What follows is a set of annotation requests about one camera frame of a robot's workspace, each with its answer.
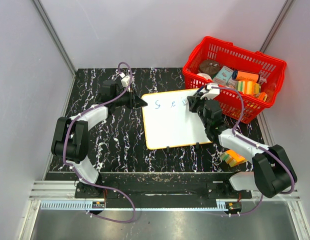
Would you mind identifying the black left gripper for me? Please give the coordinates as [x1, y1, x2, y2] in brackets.
[113, 87, 148, 111]

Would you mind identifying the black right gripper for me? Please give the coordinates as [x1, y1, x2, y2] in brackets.
[188, 92, 213, 128]

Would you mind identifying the white blue whiteboard marker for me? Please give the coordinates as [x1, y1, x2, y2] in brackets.
[191, 85, 205, 96]

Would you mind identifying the yellow framed whiteboard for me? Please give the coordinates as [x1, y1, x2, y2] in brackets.
[141, 88, 211, 150]

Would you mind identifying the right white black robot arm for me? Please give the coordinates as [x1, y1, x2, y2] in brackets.
[187, 94, 298, 198]

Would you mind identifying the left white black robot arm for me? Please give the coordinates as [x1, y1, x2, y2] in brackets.
[51, 76, 148, 198]

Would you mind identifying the white round lid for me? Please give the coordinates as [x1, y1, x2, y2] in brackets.
[197, 73, 212, 81]

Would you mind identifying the brown round package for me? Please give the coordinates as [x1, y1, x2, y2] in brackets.
[198, 59, 221, 76]

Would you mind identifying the teal white box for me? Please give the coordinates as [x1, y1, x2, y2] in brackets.
[212, 66, 234, 86]

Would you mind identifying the orange blue can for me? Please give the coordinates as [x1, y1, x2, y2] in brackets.
[232, 69, 260, 83]

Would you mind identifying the red plastic shopping basket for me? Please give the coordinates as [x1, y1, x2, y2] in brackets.
[182, 36, 287, 124]

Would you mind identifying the yellow green sponge pack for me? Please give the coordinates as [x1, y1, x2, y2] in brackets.
[236, 80, 261, 96]

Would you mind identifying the orange sponge package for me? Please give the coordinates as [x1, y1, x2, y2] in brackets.
[219, 149, 247, 167]

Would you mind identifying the small orange box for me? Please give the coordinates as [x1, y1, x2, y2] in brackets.
[254, 92, 268, 102]

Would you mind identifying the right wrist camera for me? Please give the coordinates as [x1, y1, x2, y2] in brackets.
[200, 83, 220, 100]

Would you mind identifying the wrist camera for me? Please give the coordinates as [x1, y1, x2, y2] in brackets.
[200, 83, 220, 100]
[120, 73, 131, 88]

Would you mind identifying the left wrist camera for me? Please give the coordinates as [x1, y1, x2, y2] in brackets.
[120, 73, 131, 88]

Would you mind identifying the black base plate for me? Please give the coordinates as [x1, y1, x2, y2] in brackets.
[74, 172, 252, 201]

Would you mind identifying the white slotted cable duct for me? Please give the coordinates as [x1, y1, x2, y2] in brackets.
[40, 199, 242, 212]

